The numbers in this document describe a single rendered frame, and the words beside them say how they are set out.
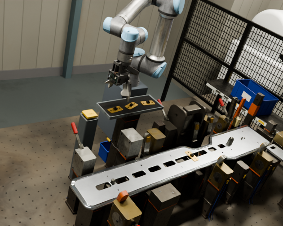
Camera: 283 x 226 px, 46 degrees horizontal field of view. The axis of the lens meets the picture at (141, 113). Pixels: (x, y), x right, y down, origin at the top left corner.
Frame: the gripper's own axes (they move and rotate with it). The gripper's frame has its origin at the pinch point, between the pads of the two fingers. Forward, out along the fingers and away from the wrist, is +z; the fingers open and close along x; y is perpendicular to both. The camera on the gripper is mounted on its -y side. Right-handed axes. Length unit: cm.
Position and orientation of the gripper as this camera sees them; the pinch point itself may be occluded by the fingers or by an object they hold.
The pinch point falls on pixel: (118, 94)
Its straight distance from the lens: 172.0
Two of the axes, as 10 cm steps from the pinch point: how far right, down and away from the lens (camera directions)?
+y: -6.8, 2.3, -6.9
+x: 6.9, 5.2, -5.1
